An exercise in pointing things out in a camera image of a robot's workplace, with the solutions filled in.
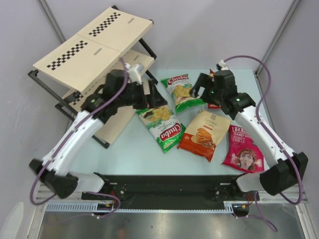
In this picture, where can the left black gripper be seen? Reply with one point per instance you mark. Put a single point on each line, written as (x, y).
(154, 99)

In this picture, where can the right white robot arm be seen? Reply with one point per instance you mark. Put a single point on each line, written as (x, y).
(286, 167)

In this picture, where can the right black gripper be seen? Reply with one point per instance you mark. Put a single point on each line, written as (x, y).
(203, 80)

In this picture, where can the beige three-tier shelf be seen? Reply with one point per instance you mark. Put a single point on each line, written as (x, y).
(76, 68)

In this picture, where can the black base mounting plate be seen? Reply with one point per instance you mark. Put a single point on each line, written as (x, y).
(171, 192)

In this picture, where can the pink Real chips bag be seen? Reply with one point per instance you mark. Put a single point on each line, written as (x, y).
(243, 153)

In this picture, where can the orange cassava chips bag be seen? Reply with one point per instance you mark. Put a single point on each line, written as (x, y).
(204, 133)

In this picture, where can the white slotted cable duct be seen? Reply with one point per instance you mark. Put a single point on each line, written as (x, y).
(88, 207)

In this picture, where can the red Chuba chips bag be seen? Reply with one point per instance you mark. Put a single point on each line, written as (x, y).
(212, 106)

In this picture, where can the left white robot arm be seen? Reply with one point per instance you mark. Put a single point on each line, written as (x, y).
(53, 170)

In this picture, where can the green Chuba chips bag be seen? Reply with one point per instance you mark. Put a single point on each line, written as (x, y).
(179, 88)
(163, 125)

